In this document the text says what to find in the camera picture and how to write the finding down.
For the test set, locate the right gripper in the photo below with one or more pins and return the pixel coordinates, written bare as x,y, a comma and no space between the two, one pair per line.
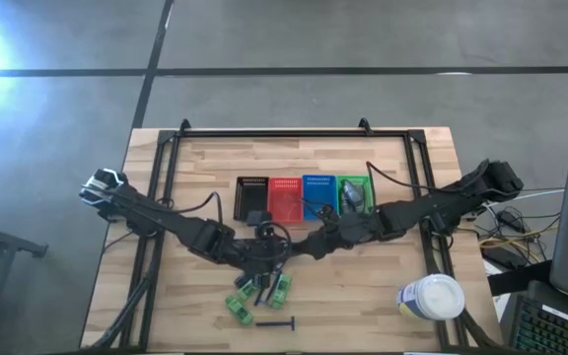
335,236

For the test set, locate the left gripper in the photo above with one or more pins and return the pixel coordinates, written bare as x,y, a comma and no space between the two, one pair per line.
264,256

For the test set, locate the green toiletry packet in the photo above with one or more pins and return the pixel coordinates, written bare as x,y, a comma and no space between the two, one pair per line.
282,292
238,310
248,292

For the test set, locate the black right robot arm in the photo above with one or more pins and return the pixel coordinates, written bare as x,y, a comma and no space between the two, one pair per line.
437,204

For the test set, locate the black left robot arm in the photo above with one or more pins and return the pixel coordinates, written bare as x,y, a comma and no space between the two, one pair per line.
165,222

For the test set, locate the blue disposable razor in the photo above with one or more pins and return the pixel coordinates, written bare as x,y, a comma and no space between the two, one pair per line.
274,324
274,287

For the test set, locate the red plastic basket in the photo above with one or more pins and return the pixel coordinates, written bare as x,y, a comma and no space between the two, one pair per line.
285,202

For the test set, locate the blue plastic basket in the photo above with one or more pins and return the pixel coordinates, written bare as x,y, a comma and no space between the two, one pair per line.
318,194

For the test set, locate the black plastic basket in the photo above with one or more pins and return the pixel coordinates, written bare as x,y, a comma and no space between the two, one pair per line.
250,199

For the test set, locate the green plastic basket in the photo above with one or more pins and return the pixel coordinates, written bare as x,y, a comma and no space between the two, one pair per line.
367,190

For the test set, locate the white lidded wipes canister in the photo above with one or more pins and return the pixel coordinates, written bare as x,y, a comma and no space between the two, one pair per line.
434,296

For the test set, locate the black power adapter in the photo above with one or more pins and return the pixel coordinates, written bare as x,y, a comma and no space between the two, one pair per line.
511,220

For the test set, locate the black backlit keyboard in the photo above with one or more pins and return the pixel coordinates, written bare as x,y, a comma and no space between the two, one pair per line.
555,328

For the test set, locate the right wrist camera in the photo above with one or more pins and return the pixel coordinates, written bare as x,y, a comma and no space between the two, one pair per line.
327,213

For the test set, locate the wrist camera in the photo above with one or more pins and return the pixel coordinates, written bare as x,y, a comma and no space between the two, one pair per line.
259,218
327,213

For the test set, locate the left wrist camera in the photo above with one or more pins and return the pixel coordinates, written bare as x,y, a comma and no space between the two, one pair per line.
259,218

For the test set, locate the black metal table frame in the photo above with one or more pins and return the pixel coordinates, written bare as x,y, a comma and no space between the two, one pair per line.
289,133

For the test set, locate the black frame clamp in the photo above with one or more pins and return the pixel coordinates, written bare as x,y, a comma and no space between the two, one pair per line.
185,124
364,124

